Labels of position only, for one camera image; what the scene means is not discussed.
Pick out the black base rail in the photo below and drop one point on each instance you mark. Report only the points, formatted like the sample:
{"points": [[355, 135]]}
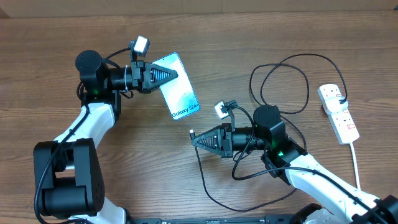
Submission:
{"points": [[267, 219]]}

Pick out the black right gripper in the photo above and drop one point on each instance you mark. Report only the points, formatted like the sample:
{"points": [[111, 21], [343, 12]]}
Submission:
{"points": [[223, 145]]}

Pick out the white charger plug adapter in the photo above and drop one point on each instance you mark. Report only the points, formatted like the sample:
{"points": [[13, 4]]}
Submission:
{"points": [[335, 104]]}

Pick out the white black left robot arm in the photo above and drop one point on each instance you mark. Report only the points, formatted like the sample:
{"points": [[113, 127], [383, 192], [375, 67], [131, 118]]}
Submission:
{"points": [[68, 181]]}

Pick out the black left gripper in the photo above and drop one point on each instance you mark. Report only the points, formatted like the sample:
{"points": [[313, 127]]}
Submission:
{"points": [[143, 76]]}

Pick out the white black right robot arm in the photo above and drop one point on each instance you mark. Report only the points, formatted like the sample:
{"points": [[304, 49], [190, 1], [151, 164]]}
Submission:
{"points": [[284, 158]]}

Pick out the white power strip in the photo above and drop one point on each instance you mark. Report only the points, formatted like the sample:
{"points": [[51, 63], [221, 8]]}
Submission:
{"points": [[341, 122]]}

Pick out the Samsung Galaxy smartphone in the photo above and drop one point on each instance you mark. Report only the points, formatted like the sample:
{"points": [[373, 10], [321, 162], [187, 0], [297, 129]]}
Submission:
{"points": [[178, 93]]}

